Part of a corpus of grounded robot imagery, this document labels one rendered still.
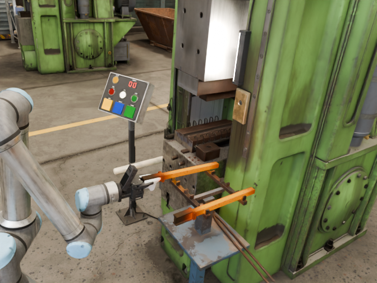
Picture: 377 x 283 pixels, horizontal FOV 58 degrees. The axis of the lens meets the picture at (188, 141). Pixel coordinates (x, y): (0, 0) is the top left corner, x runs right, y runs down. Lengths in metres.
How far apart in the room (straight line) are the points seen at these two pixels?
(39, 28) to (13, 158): 5.34
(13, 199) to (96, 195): 0.33
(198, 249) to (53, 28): 5.49
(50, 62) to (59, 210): 5.45
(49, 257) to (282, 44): 2.08
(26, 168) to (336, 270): 2.27
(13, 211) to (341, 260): 2.31
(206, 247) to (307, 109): 0.93
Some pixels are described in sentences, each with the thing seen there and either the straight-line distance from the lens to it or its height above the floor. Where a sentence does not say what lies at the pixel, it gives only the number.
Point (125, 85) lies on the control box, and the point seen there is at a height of 1.15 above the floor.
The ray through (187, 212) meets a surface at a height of 0.99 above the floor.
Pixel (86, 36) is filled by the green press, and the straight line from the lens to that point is 6.63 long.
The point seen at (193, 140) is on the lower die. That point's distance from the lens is 1.98.
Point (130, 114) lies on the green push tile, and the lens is 2.27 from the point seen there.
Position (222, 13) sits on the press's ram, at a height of 1.70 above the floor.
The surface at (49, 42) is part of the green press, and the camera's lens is 6.65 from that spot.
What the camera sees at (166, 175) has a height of 1.02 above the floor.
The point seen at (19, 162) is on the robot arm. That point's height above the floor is 1.26.
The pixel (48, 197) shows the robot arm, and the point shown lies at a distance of 1.32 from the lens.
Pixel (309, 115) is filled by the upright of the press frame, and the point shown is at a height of 1.21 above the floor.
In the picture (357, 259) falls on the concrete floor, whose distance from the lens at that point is 3.03.
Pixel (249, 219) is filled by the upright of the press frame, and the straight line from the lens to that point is 1.99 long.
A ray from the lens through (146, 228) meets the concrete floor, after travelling 2.82.
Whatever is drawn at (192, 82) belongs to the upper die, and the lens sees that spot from 1.87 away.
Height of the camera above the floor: 1.89
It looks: 27 degrees down
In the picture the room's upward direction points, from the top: 5 degrees clockwise
